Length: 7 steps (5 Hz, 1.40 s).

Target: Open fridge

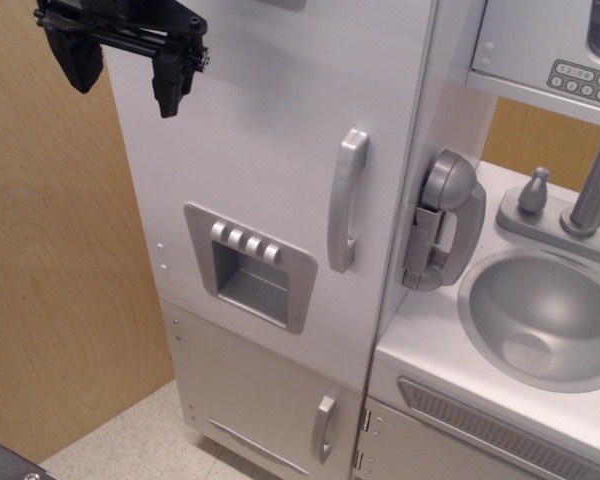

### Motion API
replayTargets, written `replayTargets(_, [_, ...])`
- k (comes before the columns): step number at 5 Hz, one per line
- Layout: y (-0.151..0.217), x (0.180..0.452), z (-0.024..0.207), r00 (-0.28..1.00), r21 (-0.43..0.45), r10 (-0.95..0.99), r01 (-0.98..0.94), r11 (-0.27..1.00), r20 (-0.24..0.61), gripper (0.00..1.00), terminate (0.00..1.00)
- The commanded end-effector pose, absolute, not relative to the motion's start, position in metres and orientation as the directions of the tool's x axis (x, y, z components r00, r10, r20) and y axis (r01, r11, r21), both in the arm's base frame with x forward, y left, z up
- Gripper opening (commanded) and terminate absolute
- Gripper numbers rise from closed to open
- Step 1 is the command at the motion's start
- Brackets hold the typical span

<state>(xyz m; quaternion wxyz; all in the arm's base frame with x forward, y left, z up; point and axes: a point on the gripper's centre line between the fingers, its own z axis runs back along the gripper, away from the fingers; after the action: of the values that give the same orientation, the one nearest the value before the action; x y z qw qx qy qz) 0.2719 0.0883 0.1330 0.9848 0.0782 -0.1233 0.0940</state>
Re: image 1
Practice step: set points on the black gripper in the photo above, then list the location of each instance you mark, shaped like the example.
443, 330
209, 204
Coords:
168, 31

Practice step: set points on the silver toy sink bowl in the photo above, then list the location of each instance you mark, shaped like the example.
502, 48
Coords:
535, 316

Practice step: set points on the black object bottom left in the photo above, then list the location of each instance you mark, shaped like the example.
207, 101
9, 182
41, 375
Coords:
15, 467

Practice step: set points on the white lower freezer door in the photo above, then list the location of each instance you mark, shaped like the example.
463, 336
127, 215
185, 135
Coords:
255, 388

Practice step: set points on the silver lower door handle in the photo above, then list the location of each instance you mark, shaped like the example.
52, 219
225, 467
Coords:
321, 436

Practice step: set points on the white toy microwave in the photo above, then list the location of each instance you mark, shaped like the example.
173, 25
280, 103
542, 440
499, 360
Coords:
542, 53

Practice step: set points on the white toy fridge door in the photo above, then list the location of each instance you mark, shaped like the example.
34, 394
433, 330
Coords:
257, 138

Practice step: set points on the silver toy faucet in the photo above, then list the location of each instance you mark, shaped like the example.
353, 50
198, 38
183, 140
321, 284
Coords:
583, 220

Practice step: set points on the grey toy telephone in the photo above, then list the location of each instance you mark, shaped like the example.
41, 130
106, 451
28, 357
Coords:
447, 224

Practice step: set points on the silver fridge door handle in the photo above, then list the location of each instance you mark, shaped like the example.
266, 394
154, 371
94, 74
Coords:
350, 163

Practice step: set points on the silver ice dispenser panel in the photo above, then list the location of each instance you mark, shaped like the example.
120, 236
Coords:
259, 274

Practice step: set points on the silver faucet knob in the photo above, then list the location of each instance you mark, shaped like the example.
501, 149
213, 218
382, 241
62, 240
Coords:
534, 195

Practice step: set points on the white toy kitchen cabinet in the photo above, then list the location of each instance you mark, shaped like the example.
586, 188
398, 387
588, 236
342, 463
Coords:
421, 336

